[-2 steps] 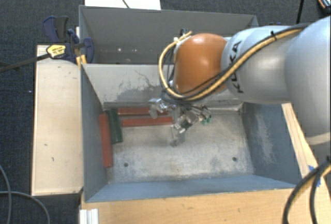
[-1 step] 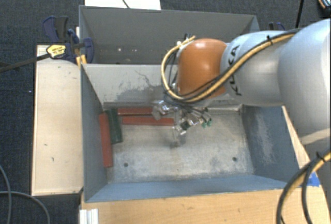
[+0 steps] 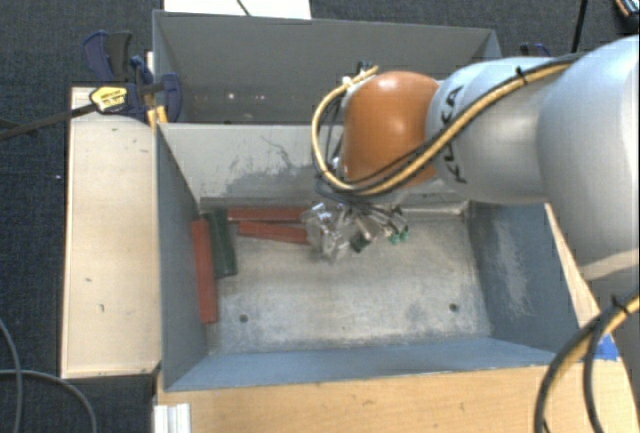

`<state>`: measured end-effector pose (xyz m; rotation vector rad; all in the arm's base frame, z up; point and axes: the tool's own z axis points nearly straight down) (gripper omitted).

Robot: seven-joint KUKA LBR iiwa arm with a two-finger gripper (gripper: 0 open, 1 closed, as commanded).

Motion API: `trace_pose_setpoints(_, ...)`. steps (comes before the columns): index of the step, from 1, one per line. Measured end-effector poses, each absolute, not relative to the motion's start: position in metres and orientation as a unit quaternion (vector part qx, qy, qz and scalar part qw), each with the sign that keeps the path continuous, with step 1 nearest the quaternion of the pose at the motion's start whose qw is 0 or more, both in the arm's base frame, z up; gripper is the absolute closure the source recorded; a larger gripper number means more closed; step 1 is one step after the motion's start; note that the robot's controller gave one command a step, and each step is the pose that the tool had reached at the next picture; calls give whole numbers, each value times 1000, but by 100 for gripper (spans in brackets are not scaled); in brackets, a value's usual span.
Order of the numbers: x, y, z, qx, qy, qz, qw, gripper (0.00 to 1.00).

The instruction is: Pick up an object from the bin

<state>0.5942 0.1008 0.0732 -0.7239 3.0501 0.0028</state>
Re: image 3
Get grey metal bin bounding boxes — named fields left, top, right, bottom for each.
left=151, top=9, right=577, bottom=393

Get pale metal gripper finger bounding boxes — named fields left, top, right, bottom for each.
left=301, top=202, right=344, bottom=236
left=311, top=230, right=352, bottom=265

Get dark green flat block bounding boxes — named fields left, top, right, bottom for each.
left=206, top=209, right=239, bottom=279

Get pale wood flat board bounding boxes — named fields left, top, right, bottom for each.
left=60, top=87, right=163, bottom=380

